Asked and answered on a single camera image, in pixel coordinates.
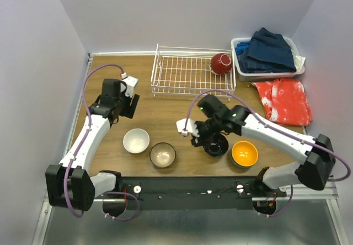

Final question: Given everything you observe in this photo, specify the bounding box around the aluminium frame rail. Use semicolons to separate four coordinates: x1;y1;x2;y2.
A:
33;198;352;244

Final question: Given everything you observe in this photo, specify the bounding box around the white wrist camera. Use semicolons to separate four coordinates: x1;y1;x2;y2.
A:
176;118;199;137
121;72;138;98

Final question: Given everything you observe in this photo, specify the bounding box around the red white cloth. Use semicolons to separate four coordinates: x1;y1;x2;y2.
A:
252;78;313;126

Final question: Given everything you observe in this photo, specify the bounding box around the dark blue cloth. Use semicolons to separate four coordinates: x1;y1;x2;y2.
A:
235;28;297;74

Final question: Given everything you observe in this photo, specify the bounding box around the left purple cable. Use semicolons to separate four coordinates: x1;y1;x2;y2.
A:
62;63;140;221

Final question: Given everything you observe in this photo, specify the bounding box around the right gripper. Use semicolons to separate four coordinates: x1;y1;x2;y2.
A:
190;116;222;147

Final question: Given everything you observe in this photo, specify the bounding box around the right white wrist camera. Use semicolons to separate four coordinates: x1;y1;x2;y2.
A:
176;118;199;137

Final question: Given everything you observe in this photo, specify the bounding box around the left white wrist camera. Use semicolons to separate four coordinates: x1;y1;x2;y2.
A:
121;72;138;98

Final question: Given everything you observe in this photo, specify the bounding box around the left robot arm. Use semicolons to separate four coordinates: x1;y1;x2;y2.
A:
45;76;140;211

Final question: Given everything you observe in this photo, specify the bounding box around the white bowl red outside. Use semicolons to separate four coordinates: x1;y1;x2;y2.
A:
210;53;232;76

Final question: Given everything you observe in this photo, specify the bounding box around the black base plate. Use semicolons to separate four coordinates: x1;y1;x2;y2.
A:
90;175;287;211

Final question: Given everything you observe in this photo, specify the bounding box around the black bowl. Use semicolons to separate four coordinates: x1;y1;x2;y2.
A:
203;134;229;157

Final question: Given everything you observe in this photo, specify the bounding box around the brown glossy bowl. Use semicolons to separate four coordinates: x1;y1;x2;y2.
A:
149;142;177;168

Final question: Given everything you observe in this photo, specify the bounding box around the white bowl far left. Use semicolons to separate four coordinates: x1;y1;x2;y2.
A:
122;129;150;154

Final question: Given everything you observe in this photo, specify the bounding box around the orange bowl blue outside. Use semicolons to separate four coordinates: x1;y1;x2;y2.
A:
230;141;259;169

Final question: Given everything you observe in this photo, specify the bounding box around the white plastic basket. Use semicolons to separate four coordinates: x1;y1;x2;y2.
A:
230;36;306;82

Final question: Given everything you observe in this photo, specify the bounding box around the white wire dish rack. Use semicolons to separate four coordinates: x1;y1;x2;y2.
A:
150;44;237;95

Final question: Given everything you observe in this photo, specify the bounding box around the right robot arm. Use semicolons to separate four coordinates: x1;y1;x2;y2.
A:
180;94;336;196

